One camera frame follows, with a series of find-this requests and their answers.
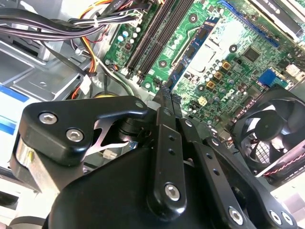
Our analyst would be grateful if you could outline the blue RAM stick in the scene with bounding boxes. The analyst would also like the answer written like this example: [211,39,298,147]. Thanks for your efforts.
[165,16,219,90]

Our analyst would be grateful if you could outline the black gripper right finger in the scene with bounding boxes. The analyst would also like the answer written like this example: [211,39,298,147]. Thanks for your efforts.
[173,94,299,229]

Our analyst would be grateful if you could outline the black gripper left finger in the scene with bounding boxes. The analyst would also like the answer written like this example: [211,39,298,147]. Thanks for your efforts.
[9,85,188,215]

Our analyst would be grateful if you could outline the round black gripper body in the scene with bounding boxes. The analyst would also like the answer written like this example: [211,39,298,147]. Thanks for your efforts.
[46,147,233,229]

